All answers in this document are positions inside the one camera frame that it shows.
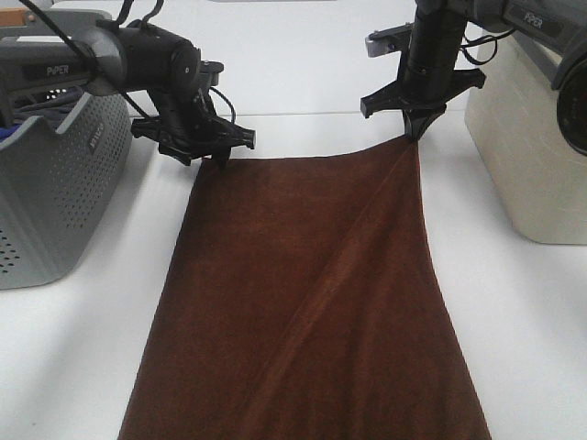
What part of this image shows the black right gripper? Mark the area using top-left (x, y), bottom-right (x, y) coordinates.
top-left (360, 8), bottom-right (485, 140)

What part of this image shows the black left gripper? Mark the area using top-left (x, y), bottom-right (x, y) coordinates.
top-left (131, 60), bottom-right (256, 170)

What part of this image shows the brown microfibre towel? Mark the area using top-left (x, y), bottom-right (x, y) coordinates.
top-left (119, 137), bottom-right (490, 439)

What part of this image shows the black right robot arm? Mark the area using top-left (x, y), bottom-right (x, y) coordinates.
top-left (360, 1), bottom-right (586, 154)

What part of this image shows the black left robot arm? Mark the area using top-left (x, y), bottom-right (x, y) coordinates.
top-left (1, 20), bottom-right (255, 167)

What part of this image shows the grey-purple towel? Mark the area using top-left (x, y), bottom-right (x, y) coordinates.
top-left (13, 87), bottom-right (83, 129)

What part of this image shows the blue towel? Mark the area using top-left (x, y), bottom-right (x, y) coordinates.
top-left (0, 125), bottom-right (19, 142)

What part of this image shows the beige bin with grey rim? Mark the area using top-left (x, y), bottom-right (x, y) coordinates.
top-left (465, 33), bottom-right (586, 245)

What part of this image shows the grey perforated laundry basket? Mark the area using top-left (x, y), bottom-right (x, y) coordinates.
top-left (0, 9), bottom-right (135, 292)

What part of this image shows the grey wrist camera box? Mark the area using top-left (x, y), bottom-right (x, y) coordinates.
top-left (365, 23), bottom-right (413, 58)

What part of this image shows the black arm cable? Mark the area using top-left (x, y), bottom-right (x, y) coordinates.
top-left (17, 0), bottom-right (239, 125)

